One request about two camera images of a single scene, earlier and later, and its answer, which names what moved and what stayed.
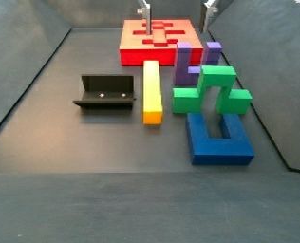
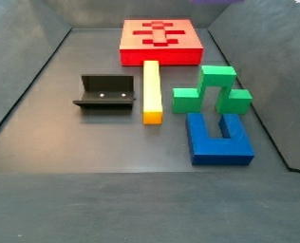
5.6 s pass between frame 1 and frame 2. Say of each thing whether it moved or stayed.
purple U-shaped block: moved
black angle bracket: stayed
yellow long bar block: stayed
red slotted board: stayed
